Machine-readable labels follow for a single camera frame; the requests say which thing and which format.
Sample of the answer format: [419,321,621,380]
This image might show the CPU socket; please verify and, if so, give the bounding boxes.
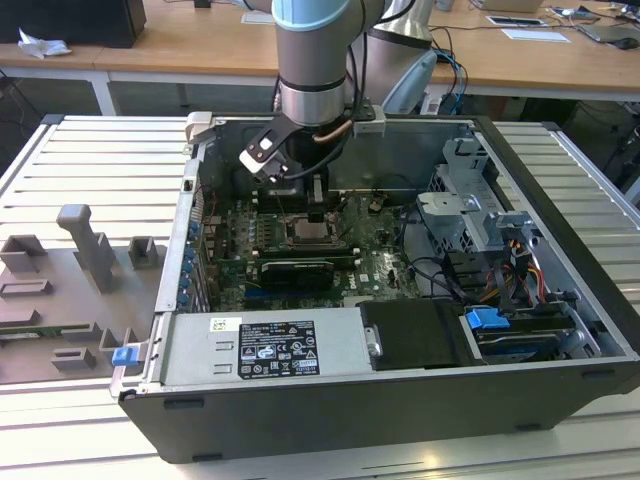
[277,213,349,252]

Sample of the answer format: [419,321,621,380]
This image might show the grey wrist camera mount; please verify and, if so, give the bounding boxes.
[349,101,388,140]

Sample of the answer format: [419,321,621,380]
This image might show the green RAM stick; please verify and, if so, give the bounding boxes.
[0,325,69,341]

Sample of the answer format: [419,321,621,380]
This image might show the black curved cable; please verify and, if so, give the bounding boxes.
[399,204,481,306]

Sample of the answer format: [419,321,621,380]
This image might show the grey parts rack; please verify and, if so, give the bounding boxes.
[0,202,170,386]

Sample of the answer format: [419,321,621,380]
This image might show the black flat cables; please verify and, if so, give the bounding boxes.
[489,257,519,316]

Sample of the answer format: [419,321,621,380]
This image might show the metal socket cover frame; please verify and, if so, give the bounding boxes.
[283,215,334,249]

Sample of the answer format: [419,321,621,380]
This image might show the flat tablet with white rim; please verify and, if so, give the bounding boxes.
[486,14,547,29]

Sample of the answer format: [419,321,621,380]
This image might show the grey case latch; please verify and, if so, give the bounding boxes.
[183,110,217,147]

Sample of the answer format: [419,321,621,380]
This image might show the blue cable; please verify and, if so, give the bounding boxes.
[439,47,470,119]

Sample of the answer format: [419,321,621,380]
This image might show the orange yellow red wires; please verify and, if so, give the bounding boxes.
[519,259,549,301]

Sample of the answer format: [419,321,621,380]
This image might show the grey black PC case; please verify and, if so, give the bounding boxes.
[108,112,640,466]

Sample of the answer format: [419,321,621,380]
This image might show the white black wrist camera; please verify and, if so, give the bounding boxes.
[238,117,304,187]

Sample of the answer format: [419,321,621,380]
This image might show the silver metal handle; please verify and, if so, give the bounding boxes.
[363,323,385,357]

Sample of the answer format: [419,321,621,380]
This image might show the grey power supply with label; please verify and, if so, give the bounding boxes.
[142,305,374,387]

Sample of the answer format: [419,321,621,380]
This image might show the green motherboard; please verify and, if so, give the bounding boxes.
[199,192,444,311]

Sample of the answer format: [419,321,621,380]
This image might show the black graphics card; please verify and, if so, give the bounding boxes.
[258,257,335,294]

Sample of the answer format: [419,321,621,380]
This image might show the black plastic shroud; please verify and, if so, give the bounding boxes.
[358,298,475,372]

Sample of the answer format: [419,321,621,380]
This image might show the blue disk carrier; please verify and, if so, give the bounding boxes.
[463,307,512,331]

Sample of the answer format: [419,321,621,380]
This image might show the silver CPU with green edge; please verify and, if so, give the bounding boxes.
[291,222,327,242]

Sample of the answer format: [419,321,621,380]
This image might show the black box on desk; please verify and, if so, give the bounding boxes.
[0,0,148,50]

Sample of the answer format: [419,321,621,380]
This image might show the grey metal drive cage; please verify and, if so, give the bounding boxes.
[413,135,544,255]

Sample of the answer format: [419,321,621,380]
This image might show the crumpled white paper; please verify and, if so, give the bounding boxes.
[17,27,72,62]

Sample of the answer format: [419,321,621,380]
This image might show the dark grey laptop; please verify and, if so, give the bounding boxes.
[577,22,640,47]

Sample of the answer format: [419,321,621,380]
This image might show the copper coloured tube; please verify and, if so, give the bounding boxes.
[312,122,351,147]

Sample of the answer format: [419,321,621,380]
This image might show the black hard disk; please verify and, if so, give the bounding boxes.
[472,319,575,365]

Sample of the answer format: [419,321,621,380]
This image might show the pale blue teach pendant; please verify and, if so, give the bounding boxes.
[383,49,440,115]

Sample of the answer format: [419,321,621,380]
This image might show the wooden desk white frame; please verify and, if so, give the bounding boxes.
[0,42,111,117]
[93,0,640,121]

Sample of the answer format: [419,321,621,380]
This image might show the white paper sheet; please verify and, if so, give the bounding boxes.
[500,27,571,45]

